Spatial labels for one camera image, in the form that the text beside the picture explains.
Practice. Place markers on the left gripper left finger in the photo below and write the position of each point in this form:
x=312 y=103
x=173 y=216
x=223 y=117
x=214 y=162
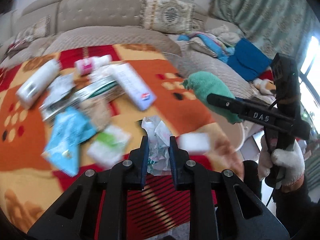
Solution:
x=95 y=205

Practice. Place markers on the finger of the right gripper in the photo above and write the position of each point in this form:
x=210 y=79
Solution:
x=270 y=118

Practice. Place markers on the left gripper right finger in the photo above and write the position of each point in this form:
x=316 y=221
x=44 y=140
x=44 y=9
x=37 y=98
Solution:
x=221 y=205

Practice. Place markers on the green fluffy cloth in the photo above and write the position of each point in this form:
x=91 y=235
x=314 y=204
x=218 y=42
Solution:
x=204 y=83

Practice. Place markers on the green white tissue pack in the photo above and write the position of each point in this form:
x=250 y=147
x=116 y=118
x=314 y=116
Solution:
x=109 y=146

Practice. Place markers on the light blue plastic wrapper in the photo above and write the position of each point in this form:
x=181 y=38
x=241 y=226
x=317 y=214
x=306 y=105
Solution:
x=70 y=129

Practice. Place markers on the white tissue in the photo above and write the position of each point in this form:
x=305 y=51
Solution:
x=159 y=142

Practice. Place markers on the green white milk carton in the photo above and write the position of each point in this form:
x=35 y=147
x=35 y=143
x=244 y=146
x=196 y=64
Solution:
x=97 y=88

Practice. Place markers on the white blue-logo box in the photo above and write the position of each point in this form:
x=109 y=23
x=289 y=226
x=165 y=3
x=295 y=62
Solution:
x=133 y=85

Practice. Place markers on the right hand white glove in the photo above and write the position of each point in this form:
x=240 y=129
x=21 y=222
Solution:
x=292 y=161

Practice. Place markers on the plush toy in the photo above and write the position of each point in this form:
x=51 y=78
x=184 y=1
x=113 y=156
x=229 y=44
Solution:
x=264 y=83

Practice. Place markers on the blue cushion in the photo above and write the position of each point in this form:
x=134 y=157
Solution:
x=248 y=61

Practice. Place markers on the colourful blanket pile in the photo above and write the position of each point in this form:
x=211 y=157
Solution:
x=218 y=42

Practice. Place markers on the green patterned curtain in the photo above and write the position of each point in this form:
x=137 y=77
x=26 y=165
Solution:
x=273 y=26

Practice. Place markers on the small white medicine box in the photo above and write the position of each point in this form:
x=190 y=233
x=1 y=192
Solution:
x=50 y=111

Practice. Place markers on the white thermos bottle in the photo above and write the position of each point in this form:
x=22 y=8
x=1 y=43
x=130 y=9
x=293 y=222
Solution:
x=31 y=90

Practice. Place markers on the ornate embroidered cushion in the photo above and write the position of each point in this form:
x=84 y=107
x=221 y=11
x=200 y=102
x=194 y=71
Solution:
x=167 y=16

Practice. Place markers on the pink label white bottle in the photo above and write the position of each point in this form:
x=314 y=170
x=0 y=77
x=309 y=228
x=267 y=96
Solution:
x=87 y=65

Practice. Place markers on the beige tufted sofa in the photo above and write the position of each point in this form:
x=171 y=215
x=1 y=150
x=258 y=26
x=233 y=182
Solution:
x=86 y=23

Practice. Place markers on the small side cushion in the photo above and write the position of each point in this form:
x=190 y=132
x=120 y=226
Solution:
x=25 y=37

